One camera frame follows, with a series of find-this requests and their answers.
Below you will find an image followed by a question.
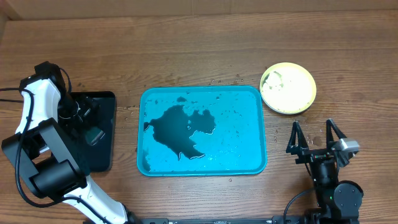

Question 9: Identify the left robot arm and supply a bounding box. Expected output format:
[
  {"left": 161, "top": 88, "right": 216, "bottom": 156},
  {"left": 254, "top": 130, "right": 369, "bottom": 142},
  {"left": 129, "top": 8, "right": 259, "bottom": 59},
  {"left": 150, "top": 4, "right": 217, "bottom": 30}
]
[{"left": 1, "top": 62, "right": 139, "bottom": 223}]

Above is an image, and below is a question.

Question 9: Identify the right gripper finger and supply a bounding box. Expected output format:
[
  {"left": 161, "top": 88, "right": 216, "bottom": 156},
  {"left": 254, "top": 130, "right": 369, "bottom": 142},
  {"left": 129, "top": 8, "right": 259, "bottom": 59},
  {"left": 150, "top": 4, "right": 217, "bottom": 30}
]
[
  {"left": 325, "top": 118, "right": 348, "bottom": 149},
  {"left": 286, "top": 121, "right": 309, "bottom": 154}
]

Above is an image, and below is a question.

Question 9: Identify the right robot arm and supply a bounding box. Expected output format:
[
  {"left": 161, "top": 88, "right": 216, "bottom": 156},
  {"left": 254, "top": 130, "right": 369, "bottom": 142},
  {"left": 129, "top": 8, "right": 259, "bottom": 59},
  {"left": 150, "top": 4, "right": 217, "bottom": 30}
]
[{"left": 282, "top": 119, "right": 364, "bottom": 223}]

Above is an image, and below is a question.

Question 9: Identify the teal plastic tray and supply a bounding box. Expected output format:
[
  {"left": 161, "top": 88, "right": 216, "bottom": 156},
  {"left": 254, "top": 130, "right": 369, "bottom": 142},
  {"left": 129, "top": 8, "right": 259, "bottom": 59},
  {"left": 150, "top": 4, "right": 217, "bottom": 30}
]
[{"left": 137, "top": 86, "right": 267, "bottom": 177}]

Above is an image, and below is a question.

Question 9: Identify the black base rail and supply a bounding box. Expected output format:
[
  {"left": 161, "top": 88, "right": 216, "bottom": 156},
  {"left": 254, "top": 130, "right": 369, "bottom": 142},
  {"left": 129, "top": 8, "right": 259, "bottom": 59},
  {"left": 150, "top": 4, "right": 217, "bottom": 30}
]
[{"left": 139, "top": 216, "right": 360, "bottom": 224}]

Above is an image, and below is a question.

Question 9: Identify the black water tray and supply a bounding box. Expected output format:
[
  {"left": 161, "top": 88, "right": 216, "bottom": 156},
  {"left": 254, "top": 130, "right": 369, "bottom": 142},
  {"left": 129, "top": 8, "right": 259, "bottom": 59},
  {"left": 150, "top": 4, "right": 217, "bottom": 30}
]
[{"left": 72, "top": 91, "right": 116, "bottom": 172}]

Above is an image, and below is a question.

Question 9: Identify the yellow-green plate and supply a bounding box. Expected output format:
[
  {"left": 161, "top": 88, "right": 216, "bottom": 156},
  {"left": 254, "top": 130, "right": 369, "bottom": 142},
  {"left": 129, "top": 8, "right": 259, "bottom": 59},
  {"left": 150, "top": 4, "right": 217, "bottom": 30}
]
[{"left": 259, "top": 62, "right": 317, "bottom": 114}]

